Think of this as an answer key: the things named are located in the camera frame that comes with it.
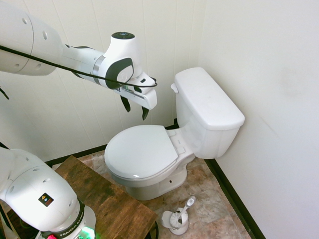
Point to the white toilet tank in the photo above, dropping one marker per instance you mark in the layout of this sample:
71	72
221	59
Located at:
199	129

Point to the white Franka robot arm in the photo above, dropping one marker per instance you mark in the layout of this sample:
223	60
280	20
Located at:
37	49

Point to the white toilet tank lid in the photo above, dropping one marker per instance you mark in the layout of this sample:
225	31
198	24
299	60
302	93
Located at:
207	97

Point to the white toilet seat lid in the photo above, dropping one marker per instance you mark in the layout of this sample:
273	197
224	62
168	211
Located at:
140	152

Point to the white toilet brush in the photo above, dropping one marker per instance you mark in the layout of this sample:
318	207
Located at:
183	211

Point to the white toilet bowl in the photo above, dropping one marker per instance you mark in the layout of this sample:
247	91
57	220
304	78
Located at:
159	174

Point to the brown wooden table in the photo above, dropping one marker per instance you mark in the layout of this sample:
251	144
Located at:
104	196

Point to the white flush lever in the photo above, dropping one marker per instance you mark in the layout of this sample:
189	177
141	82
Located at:
174	87

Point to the white toilet brush holder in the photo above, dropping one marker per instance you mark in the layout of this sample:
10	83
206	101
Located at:
174	224

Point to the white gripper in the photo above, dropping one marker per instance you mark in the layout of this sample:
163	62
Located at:
145	95

